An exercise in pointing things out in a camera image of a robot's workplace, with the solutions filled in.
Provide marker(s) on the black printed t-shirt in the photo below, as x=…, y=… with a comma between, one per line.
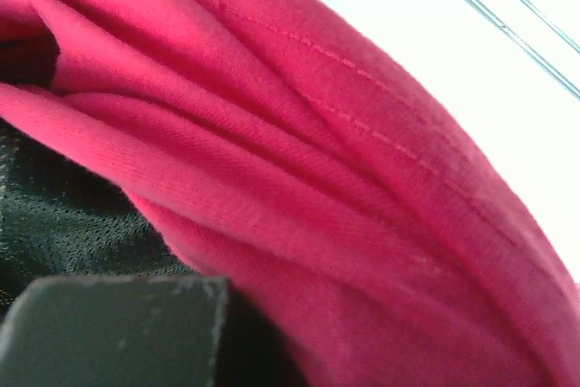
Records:
x=59, y=219

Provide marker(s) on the magenta pink cloth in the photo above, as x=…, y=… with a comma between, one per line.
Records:
x=269, y=142

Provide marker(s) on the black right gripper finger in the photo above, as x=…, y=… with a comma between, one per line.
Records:
x=114, y=332

